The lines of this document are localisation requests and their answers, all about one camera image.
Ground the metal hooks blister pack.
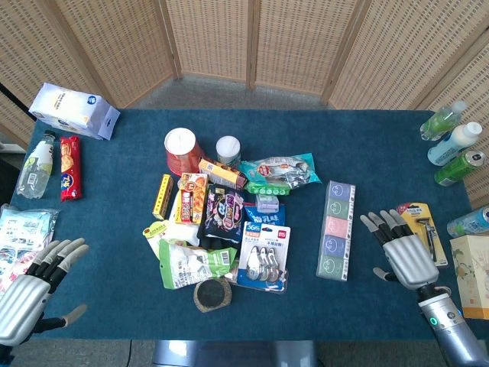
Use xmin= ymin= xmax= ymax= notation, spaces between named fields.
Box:
xmin=235 ymin=220 xmax=292 ymax=294

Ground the red instant noodle cup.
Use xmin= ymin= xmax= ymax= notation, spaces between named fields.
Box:
xmin=164 ymin=127 xmax=206 ymax=177

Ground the black and purple snack bag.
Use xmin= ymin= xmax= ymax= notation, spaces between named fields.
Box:
xmin=197 ymin=183 xmax=246 ymax=244

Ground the green drink can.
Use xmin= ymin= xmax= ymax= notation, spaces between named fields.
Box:
xmin=434 ymin=149 xmax=487 ymax=187

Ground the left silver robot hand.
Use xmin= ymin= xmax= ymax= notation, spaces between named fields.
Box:
xmin=0 ymin=237 xmax=90 ymax=347

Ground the razor on yellow blister card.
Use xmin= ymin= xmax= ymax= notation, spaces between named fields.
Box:
xmin=396 ymin=202 xmax=450 ymax=271

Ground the clear bottle with black cap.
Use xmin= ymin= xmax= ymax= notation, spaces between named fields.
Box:
xmin=15 ymin=129 xmax=57 ymax=200

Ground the clear plastic printed package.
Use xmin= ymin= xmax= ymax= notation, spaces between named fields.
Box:
xmin=0 ymin=204 xmax=60 ymax=295

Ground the blue milk candy bag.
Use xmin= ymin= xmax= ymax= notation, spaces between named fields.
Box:
xmin=242 ymin=202 xmax=287 ymax=230

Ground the small lilac plastic box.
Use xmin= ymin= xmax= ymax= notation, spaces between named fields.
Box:
xmin=254 ymin=193 xmax=281 ymax=214

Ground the light blue drink can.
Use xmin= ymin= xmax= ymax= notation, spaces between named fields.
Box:
xmin=446 ymin=206 xmax=489 ymax=238

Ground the red biscuit pack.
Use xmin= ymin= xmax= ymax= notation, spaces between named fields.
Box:
xmin=60 ymin=135 xmax=83 ymax=203

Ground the white and light blue bottle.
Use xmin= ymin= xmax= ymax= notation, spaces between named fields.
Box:
xmin=426 ymin=121 xmax=484 ymax=167

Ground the woven bamboo folding screen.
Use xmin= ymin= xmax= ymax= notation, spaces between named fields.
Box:
xmin=0 ymin=0 xmax=489 ymax=209

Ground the green drink clear bottle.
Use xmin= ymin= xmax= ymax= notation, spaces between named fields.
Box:
xmin=419 ymin=100 xmax=468 ymax=141

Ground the cream floral print box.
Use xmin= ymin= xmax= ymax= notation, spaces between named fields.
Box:
xmin=449 ymin=235 xmax=489 ymax=320

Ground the green and white snack bag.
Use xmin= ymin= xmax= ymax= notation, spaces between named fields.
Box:
xmin=158 ymin=239 xmax=238 ymax=291

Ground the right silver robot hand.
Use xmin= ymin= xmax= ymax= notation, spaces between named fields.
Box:
xmin=359 ymin=209 xmax=440 ymax=291

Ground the teal table cloth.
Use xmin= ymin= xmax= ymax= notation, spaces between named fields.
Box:
xmin=10 ymin=109 xmax=474 ymax=341

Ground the small white lidded cup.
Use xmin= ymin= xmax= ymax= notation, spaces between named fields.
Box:
xmin=215 ymin=135 xmax=242 ymax=168

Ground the orange and brown carton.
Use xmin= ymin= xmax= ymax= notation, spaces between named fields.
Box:
xmin=197 ymin=158 xmax=248 ymax=191

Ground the green candy snack package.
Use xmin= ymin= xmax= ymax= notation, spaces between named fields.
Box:
xmin=244 ymin=180 xmax=295 ymax=196

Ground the white and green snack package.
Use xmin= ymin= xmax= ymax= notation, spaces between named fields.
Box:
xmin=142 ymin=219 xmax=171 ymax=261

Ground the black pole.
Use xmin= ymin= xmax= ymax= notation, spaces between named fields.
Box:
xmin=0 ymin=82 xmax=36 ymax=122

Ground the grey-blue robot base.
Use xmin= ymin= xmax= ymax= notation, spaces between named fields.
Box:
xmin=152 ymin=339 xmax=318 ymax=367

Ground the narrow yellow box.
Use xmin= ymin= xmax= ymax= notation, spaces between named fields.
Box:
xmin=151 ymin=174 xmax=175 ymax=221

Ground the white paper tissue bag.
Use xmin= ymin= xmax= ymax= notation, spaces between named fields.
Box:
xmin=28 ymin=82 xmax=121 ymax=141

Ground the red and yellow curry box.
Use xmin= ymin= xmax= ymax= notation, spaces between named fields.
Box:
xmin=173 ymin=172 xmax=210 ymax=226

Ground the plain white bag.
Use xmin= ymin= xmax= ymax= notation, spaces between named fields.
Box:
xmin=167 ymin=189 xmax=202 ymax=248

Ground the teal fish snack bag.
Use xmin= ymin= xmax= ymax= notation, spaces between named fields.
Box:
xmin=238 ymin=152 xmax=323 ymax=190

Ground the pastel multi-pack strip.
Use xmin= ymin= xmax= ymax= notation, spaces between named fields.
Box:
xmin=316 ymin=180 xmax=356 ymax=283

